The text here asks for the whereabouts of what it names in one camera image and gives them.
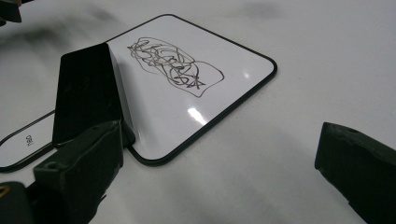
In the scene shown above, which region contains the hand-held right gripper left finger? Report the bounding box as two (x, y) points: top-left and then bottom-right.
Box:
(27, 119), (124, 224)

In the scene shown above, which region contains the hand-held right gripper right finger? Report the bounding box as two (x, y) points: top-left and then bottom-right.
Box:
(314, 121), (396, 224)

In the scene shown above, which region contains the black felt whiteboard eraser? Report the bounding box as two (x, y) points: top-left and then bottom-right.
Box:
(51, 42), (137, 148)

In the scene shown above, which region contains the white handheld whiteboard black rim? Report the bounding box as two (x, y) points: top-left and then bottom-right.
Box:
(0, 13), (278, 174)

